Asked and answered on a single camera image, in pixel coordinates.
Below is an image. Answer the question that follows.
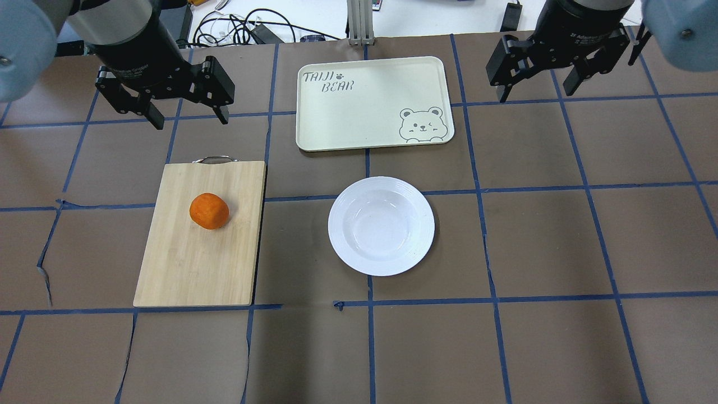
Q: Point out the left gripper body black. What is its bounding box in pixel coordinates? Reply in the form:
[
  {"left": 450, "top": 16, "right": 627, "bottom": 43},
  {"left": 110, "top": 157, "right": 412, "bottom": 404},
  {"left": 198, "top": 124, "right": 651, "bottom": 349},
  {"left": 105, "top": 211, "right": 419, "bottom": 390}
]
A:
[{"left": 94, "top": 11, "right": 236, "bottom": 113}]

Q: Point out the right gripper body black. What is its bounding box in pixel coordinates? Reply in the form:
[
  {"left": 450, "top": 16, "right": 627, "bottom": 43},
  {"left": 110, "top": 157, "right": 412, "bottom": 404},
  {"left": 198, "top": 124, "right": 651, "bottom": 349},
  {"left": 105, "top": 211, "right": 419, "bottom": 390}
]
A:
[{"left": 486, "top": 1, "right": 631, "bottom": 85}]

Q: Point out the orange fruit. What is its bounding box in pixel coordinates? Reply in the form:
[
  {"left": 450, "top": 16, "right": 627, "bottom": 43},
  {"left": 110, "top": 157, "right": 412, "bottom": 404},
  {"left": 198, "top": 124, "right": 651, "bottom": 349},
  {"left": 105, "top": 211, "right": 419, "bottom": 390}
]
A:
[{"left": 188, "top": 192, "right": 230, "bottom": 230}]

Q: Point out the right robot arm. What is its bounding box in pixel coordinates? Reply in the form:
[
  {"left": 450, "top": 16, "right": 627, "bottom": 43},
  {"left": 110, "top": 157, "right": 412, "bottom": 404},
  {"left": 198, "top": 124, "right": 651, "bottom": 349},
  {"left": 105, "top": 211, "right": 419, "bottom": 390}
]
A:
[{"left": 486, "top": 1, "right": 717, "bottom": 103}]

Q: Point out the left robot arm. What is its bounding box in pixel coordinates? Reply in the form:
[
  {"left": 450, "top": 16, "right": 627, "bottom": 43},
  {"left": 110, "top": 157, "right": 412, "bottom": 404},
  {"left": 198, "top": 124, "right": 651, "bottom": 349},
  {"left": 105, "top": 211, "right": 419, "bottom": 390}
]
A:
[{"left": 1, "top": 1, "right": 235, "bottom": 130}]

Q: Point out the cream bear tray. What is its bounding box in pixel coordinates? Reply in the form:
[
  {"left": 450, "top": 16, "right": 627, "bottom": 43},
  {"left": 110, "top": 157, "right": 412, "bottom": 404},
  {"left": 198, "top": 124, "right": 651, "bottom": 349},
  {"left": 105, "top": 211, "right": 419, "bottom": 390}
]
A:
[{"left": 296, "top": 56, "right": 455, "bottom": 153}]

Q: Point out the black power adapter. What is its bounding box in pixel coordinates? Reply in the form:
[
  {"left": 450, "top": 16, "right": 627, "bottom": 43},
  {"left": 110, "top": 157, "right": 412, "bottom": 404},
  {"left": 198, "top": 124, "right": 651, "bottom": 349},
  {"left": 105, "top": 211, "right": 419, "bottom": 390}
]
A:
[{"left": 500, "top": 1, "right": 523, "bottom": 31}]

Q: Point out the bamboo cutting board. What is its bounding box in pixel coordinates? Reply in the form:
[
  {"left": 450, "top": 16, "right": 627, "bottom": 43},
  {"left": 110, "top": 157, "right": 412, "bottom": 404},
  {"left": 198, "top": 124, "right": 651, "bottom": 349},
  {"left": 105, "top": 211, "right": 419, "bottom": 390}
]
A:
[{"left": 133, "top": 161, "right": 266, "bottom": 309}]

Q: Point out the white round plate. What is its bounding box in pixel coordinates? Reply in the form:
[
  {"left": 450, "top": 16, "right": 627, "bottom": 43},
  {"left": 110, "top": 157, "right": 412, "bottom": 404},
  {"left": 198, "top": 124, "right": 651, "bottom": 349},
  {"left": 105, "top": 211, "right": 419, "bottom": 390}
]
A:
[{"left": 328, "top": 176, "right": 436, "bottom": 277}]

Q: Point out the aluminium frame post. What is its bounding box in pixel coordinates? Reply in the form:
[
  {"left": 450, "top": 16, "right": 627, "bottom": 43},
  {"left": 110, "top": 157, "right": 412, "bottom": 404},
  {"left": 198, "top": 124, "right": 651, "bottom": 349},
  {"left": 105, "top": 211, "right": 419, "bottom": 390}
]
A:
[{"left": 347, "top": 0, "right": 375, "bottom": 45}]

